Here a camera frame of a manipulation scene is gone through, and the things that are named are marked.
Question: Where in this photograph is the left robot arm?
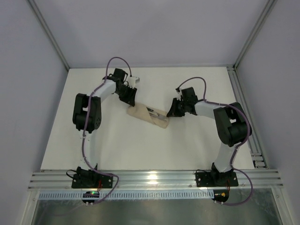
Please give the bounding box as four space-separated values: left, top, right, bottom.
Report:
72 68 140 184

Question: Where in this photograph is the beige cloth napkin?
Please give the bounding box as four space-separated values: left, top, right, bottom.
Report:
127 103 169 128

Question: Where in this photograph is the aluminium frame post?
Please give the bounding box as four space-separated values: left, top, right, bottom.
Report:
233 0 277 70
26 0 70 71

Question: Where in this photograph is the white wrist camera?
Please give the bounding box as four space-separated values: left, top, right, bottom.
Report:
175 88 182 100
127 76 140 89

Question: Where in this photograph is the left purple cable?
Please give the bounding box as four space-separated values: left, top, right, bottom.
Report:
81 57 120 204

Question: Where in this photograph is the knife with green handle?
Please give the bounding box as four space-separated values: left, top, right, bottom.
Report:
150 112 168 121

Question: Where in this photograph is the left controller board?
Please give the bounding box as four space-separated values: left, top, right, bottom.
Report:
82 191 100 205

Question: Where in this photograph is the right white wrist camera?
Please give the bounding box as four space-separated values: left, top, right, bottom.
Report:
175 88 182 100

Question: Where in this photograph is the slotted cable duct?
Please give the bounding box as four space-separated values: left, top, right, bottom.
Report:
38 189 213 201

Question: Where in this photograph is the front aluminium rail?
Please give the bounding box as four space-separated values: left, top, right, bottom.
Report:
28 169 283 190

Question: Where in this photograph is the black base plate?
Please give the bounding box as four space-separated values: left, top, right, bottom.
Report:
195 170 239 188
71 173 113 189

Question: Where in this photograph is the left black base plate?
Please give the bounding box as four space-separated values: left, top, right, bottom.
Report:
71 173 113 189

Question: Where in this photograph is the right aluminium side rail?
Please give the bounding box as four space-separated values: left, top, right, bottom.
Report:
226 65 268 169

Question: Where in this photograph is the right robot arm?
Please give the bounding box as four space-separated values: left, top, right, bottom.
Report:
167 87 252 188

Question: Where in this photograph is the controller board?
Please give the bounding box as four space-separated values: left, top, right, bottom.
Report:
82 191 100 205
212 189 229 204

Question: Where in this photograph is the left aluminium frame post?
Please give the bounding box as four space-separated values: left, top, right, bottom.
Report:
26 0 70 71

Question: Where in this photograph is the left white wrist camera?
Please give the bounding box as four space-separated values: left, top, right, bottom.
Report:
127 76 140 89

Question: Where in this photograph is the fork with green handle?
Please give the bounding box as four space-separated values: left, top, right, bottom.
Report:
146 107 158 113

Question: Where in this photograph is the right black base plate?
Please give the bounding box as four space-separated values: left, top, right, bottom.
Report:
195 170 239 188

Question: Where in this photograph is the right aluminium frame post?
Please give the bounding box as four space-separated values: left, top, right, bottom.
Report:
233 0 277 70

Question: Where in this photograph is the right controller board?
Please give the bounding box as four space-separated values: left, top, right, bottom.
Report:
212 189 229 204

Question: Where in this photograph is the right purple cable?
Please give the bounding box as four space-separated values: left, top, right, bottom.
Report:
176 76 254 206

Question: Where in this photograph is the purple cable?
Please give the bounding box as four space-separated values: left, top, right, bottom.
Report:
81 57 120 204
176 76 254 206

